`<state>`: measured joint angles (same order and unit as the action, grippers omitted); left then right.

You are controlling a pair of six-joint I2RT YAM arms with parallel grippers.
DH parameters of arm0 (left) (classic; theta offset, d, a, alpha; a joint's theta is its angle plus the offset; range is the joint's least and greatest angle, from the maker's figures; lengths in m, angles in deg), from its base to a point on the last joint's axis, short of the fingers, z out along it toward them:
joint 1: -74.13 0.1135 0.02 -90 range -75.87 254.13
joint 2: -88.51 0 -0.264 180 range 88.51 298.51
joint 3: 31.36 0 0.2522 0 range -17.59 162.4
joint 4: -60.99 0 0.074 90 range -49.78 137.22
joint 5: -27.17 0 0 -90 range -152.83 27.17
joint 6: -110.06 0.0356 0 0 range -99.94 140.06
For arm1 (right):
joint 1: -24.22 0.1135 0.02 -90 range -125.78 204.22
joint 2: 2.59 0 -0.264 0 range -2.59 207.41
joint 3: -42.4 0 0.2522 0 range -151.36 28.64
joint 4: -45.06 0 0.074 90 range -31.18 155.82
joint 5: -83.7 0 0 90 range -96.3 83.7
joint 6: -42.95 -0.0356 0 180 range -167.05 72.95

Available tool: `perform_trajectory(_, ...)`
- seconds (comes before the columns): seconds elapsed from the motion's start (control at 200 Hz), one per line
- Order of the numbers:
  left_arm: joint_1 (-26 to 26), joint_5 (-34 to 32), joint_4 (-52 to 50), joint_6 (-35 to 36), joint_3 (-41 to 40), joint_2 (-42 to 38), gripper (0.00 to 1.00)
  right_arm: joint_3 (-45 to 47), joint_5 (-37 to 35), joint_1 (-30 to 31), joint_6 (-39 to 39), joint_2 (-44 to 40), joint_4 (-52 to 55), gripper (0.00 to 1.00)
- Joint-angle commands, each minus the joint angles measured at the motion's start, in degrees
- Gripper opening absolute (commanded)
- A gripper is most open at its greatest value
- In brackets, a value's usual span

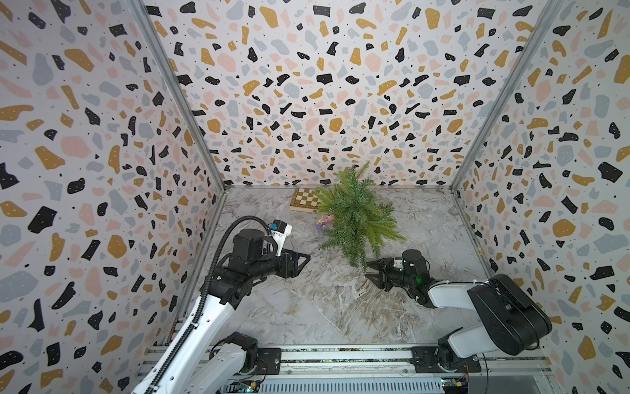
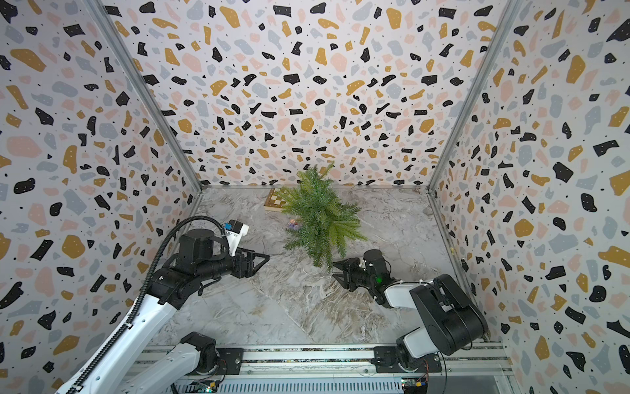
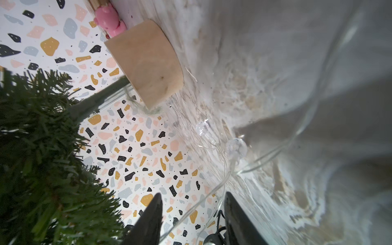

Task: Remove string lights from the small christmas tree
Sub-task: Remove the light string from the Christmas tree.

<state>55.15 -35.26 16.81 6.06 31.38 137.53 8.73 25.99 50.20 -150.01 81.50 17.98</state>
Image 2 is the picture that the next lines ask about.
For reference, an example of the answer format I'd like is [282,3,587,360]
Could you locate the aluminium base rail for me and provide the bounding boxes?
[137,344,513,394]

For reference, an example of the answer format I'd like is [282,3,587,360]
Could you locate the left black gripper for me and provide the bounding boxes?
[197,245,271,284]

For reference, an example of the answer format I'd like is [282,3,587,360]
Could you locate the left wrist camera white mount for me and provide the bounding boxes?
[224,219,249,257]

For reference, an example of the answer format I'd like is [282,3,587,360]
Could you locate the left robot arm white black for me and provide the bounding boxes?
[58,222,270,393]

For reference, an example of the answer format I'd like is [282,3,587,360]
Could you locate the wooden chessboard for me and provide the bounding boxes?
[263,188,287,212]

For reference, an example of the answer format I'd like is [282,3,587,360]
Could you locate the black corrugated cable conduit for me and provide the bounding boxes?
[63,215,227,394]

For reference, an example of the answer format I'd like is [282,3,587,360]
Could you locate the small colourful toy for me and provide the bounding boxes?
[288,219,300,231]

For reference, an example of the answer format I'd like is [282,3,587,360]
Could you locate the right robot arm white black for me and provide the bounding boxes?
[333,250,488,374]

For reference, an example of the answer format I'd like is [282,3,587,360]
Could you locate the small green christmas tree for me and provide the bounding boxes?
[281,164,367,270]

